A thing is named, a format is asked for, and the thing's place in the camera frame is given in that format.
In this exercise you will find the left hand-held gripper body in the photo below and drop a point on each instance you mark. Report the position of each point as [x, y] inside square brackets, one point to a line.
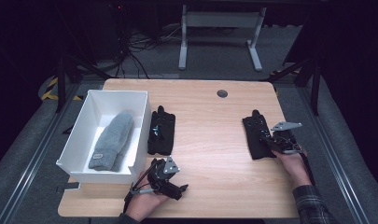
[160, 179]

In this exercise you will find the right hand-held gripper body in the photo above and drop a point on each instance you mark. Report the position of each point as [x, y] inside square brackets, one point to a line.
[286, 141]

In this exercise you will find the black glove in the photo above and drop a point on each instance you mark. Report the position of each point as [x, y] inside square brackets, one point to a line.
[161, 133]
[255, 140]

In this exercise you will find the grey mitten with label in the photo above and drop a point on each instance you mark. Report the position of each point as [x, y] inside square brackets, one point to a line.
[112, 140]

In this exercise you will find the white box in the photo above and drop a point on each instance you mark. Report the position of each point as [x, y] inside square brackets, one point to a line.
[81, 133]

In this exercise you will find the person's right hand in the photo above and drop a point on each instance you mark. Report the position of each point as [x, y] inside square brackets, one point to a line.
[295, 168]

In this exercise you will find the person's left hand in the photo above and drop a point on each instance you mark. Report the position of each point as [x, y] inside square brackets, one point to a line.
[144, 203]

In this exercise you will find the grey round table grommet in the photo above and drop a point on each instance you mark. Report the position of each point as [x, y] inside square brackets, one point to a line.
[222, 93]

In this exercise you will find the black tripod stand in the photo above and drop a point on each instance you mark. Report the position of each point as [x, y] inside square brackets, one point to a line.
[308, 74]
[68, 71]

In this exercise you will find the yellow black floor tape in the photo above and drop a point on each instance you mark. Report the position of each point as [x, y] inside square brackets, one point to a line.
[48, 91]

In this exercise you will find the grey metal floor rail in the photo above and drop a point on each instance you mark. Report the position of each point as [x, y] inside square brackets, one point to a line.
[331, 152]
[37, 154]

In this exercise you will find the white metal stand frame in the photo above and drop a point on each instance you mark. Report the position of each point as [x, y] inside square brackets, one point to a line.
[221, 20]

